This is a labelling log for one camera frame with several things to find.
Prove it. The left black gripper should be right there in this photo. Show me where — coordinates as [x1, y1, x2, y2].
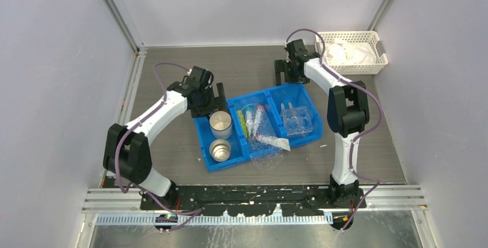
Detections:
[191, 83, 227, 118]

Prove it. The blue three-compartment bin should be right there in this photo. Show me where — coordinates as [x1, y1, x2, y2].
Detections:
[194, 84, 323, 172]

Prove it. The white plastic basket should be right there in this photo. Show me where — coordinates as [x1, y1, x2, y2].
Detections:
[315, 31, 389, 75]

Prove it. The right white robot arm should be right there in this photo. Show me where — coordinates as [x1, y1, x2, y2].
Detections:
[274, 39, 369, 208]

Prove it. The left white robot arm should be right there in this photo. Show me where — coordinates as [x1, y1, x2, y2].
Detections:
[102, 66, 227, 210]

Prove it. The green toothpaste tube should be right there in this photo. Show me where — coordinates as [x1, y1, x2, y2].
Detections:
[237, 110, 249, 139]

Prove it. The white toothpaste tube teal cap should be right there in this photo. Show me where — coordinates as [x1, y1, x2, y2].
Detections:
[245, 110, 254, 135]

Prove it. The white toothpaste tube orange cap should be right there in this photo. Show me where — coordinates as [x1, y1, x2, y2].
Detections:
[253, 105, 265, 133]

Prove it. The clear acrylic toothbrush holder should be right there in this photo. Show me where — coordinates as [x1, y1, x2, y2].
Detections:
[280, 106, 314, 137]

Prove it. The white toothpaste tube red cap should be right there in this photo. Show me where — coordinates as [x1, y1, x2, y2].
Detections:
[256, 135, 291, 151]

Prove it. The white-inside mug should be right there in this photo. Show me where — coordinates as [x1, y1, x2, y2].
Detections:
[209, 110, 232, 139]

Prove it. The steel cup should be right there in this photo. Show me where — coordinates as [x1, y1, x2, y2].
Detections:
[209, 139, 231, 162]

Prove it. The white cloth in basket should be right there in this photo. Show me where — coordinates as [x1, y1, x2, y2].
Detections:
[325, 38, 376, 66]

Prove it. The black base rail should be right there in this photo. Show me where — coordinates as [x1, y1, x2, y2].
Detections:
[139, 185, 365, 217]

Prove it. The aluminium frame extrusion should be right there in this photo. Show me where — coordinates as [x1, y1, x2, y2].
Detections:
[82, 185, 428, 229]

